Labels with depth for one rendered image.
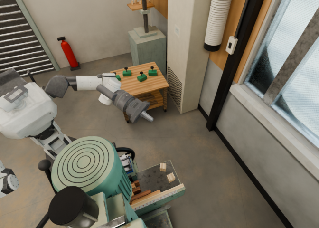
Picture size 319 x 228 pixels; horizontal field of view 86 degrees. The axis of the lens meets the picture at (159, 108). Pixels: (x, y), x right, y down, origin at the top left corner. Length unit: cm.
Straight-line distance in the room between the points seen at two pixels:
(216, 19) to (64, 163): 146
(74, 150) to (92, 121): 208
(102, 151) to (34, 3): 312
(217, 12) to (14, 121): 152
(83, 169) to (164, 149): 173
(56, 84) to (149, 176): 75
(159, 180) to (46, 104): 76
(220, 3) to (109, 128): 190
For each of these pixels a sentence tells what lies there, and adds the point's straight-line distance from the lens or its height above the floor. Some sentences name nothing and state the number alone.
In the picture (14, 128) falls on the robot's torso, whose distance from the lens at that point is 108.
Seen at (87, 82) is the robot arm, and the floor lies 129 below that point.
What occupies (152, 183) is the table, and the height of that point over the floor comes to 90.
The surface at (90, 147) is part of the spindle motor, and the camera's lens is 54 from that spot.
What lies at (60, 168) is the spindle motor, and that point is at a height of 150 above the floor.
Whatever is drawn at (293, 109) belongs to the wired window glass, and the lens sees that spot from 160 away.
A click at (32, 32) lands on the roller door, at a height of 74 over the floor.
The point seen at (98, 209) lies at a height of 152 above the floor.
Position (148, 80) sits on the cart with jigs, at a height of 53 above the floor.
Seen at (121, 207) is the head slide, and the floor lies 142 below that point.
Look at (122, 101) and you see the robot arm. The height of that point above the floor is 138.
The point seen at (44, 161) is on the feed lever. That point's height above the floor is 145.
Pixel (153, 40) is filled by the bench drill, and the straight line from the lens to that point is 273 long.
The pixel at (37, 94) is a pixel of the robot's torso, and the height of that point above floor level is 134.
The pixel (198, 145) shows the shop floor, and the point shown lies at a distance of 226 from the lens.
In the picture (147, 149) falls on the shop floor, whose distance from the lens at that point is 220.
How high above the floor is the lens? 194
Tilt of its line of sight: 49 degrees down
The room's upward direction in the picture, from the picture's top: 2 degrees counter-clockwise
